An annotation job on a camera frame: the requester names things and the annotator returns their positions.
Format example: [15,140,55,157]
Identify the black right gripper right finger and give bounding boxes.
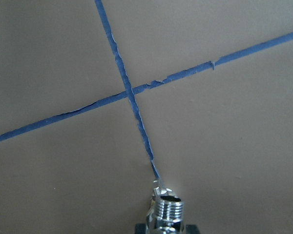
[186,224,200,234]

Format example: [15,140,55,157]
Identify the chrome threaded angle fitting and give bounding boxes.
[146,179,184,234]

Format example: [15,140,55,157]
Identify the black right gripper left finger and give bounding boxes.
[134,224,147,234]

